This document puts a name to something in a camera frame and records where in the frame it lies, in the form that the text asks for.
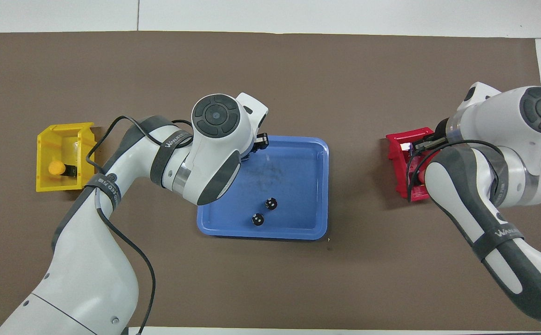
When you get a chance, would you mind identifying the yellow push button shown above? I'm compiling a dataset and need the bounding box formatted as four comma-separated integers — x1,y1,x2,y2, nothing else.
48,161,79,177

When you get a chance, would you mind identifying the blue plastic tray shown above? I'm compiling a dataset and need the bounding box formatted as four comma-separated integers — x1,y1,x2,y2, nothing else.
197,135,330,241

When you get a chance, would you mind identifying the brown paper table mat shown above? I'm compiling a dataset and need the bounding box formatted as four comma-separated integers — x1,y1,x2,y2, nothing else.
0,31,541,332

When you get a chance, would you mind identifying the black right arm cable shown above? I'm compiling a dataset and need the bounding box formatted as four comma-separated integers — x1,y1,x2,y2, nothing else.
406,140,501,202

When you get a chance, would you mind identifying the yellow plastic bin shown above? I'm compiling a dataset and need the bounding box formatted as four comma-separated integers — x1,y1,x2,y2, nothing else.
36,122,97,193

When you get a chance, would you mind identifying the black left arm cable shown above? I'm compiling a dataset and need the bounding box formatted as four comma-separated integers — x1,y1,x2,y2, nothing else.
86,115,156,335

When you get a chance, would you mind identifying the red plastic bin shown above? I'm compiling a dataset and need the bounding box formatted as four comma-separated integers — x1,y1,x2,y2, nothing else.
385,127,435,202

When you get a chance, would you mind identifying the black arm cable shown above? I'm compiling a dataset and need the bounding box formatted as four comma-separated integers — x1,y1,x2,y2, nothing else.
86,115,156,335
406,140,501,202

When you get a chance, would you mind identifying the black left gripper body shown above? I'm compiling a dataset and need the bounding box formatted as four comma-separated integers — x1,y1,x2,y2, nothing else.
240,141,258,162

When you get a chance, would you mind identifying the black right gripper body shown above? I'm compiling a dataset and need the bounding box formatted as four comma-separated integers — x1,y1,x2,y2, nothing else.
415,129,447,153

